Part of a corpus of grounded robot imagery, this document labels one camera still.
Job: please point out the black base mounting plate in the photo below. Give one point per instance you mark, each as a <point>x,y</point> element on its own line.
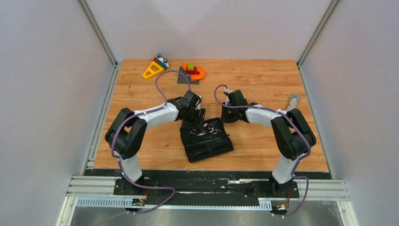
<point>210,188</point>

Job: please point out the silver scissors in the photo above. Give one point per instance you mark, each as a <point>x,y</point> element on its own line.
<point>211,128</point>
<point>195,133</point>

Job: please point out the yellow triangle toy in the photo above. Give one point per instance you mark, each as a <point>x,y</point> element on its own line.
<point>156,67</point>

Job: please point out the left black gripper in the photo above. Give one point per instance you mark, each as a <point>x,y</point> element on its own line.
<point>198,123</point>

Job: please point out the orange curved toy piece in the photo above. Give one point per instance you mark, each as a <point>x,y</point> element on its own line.
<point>200,74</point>

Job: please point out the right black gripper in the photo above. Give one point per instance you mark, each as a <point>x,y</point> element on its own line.
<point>224,118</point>

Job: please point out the grey lego baseplate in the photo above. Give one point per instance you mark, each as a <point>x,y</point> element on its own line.
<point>183,77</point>

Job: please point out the black zip tool case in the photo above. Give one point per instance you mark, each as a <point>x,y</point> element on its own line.
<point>206,146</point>

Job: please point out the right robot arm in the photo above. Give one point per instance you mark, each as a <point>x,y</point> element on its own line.
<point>293,135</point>

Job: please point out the red lego block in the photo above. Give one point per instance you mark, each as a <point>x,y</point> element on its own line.
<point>191,72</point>

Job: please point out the clear tube of beads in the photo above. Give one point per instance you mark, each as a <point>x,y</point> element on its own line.
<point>293,102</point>

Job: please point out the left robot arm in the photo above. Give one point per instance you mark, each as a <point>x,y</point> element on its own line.
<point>126,133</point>

